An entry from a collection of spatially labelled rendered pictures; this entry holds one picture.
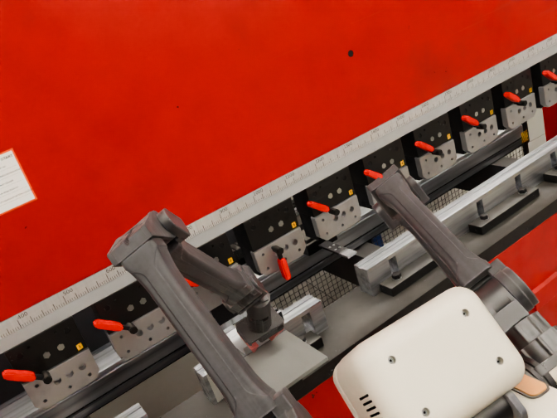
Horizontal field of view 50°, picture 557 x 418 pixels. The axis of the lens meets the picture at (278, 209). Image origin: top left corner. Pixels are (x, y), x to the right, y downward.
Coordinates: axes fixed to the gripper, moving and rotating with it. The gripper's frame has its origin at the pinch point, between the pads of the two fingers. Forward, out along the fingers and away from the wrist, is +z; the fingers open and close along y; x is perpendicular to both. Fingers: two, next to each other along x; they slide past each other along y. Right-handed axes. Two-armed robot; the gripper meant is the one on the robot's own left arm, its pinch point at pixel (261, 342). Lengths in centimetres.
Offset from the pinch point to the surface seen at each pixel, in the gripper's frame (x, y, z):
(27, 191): -32, 32, -48
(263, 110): -30, -24, -42
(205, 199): -23.9, -2.4, -30.6
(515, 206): 2, -101, 13
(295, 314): -5.7, -15.2, 8.1
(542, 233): 13, -104, 20
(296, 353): 9.1, -4.0, -3.2
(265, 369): 7.8, 4.1, -2.6
